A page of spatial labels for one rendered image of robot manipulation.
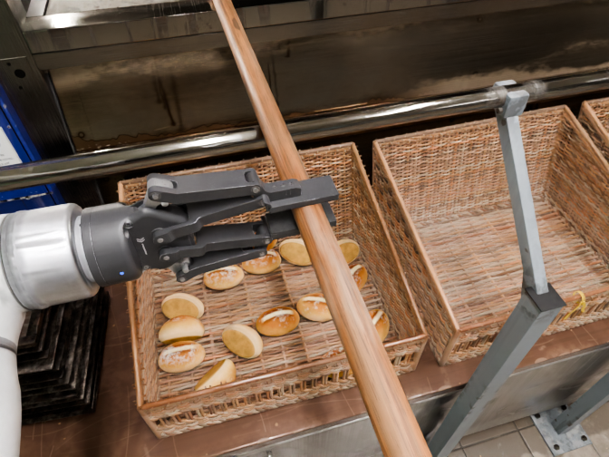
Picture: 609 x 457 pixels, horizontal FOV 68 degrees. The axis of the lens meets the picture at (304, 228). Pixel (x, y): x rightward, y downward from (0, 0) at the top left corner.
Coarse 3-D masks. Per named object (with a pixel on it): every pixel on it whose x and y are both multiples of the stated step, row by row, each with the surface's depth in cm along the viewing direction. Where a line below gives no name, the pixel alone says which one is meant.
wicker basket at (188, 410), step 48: (336, 144) 108; (144, 192) 102; (384, 240) 99; (144, 288) 102; (192, 288) 112; (240, 288) 112; (288, 288) 112; (384, 288) 106; (144, 336) 92; (288, 336) 104; (336, 336) 104; (144, 384) 82; (192, 384) 96; (240, 384) 82; (288, 384) 87; (336, 384) 93
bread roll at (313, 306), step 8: (304, 296) 106; (312, 296) 104; (320, 296) 104; (304, 304) 104; (312, 304) 103; (320, 304) 103; (304, 312) 104; (312, 312) 103; (320, 312) 103; (328, 312) 103; (320, 320) 104; (328, 320) 105
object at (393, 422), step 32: (224, 0) 77; (256, 64) 63; (256, 96) 58; (288, 160) 49; (320, 224) 43; (320, 256) 40; (352, 288) 38; (352, 320) 36; (352, 352) 35; (384, 352) 35; (384, 384) 32; (384, 416) 31; (384, 448) 30; (416, 448) 30
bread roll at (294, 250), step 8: (288, 240) 115; (296, 240) 115; (280, 248) 115; (288, 248) 115; (296, 248) 114; (304, 248) 113; (288, 256) 115; (296, 256) 114; (304, 256) 114; (296, 264) 115; (304, 264) 114
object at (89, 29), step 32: (192, 0) 84; (256, 0) 84; (288, 0) 84; (320, 0) 85; (352, 0) 87; (384, 0) 89; (416, 0) 91; (448, 0) 92; (32, 32) 76; (64, 32) 78; (96, 32) 79; (128, 32) 80; (160, 32) 82; (192, 32) 83
